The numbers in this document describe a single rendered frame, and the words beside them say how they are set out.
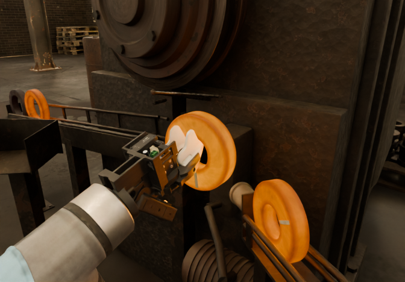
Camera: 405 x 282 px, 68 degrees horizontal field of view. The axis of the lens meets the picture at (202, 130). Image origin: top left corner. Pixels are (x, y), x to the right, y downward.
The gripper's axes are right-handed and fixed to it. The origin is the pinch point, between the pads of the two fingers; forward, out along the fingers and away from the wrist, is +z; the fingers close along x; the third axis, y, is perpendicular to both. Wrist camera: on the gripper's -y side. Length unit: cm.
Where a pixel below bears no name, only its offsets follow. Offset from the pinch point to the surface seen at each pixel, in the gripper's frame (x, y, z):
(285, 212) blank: -18.3, -8.5, -1.4
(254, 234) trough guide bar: -11.5, -18.7, -1.6
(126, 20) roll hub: 28.1, 18.8, 13.3
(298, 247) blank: -21.5, -13.1, -3.8
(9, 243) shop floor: 119, -81, -27
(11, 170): 70, -21, -17
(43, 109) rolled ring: 110, -24, 15
